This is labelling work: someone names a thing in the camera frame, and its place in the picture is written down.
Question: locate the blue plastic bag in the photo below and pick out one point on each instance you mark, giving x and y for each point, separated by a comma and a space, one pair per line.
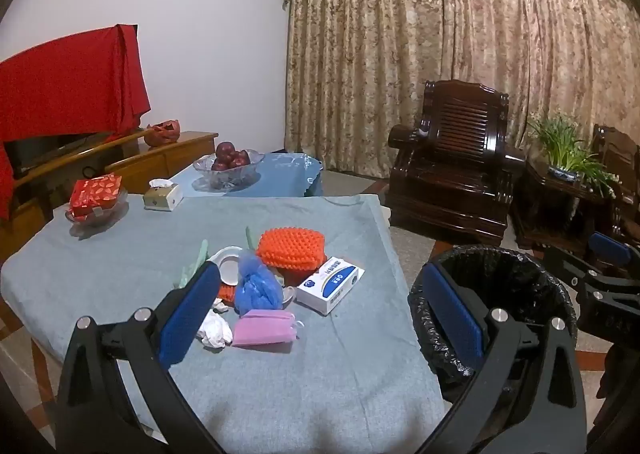
257, 284

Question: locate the tissue box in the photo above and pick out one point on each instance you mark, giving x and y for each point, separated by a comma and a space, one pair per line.
162, 196

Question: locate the beige floral curtain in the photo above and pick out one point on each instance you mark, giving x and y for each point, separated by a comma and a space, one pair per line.
400, 33

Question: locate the white medicine box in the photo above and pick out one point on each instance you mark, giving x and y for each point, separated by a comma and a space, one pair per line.
327, 286

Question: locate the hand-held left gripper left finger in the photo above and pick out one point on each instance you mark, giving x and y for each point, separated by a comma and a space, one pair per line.
192, 314

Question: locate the wooden cabinet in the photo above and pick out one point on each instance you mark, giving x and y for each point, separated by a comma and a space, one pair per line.
175, 153

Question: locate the dark wooden armchair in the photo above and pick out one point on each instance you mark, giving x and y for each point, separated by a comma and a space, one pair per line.
465, 133

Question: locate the pink face mask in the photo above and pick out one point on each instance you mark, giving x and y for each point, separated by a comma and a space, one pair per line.
265, 328

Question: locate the dark wooden chair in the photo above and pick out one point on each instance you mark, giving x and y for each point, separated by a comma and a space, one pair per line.
620, 148

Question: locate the black television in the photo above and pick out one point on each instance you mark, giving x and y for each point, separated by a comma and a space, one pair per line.
35, 148

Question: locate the red packet in glass dish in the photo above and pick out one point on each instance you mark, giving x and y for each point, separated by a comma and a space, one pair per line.
97, 219

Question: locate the white crumpled tissue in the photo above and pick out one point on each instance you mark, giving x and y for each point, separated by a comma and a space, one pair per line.
215, 331

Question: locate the grey tablecloth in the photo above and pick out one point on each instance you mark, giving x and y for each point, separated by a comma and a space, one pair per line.
150, 244

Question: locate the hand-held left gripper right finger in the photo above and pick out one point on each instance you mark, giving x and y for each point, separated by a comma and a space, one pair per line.
452, 314

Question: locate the red patterned packet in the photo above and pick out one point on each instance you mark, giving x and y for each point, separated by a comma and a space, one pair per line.
95, 191

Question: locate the white paper cup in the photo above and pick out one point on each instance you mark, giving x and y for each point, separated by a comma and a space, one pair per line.
227, 259

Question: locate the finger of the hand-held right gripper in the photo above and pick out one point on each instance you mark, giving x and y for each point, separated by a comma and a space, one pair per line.
609, 248
570, 261

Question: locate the red cloth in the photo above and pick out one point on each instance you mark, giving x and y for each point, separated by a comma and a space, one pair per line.
65, 83

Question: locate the red apple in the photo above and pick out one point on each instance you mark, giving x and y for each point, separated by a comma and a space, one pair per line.
225, 149
219, 165
241, 159

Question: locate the dark wooden side table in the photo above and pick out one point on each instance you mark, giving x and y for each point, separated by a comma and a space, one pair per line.
545, 204

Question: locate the large orange foam net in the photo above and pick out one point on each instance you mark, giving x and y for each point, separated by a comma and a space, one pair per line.
290, 249

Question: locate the potted green plant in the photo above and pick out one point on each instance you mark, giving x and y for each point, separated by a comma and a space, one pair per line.
565, 143

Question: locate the glass fruit bowl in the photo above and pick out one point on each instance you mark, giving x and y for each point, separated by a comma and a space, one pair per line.
227, 177

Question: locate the red crumpled bag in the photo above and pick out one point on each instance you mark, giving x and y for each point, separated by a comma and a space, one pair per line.
162, 132

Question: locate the trash bin with black bag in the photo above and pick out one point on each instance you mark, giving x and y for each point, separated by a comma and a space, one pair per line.
525, 279

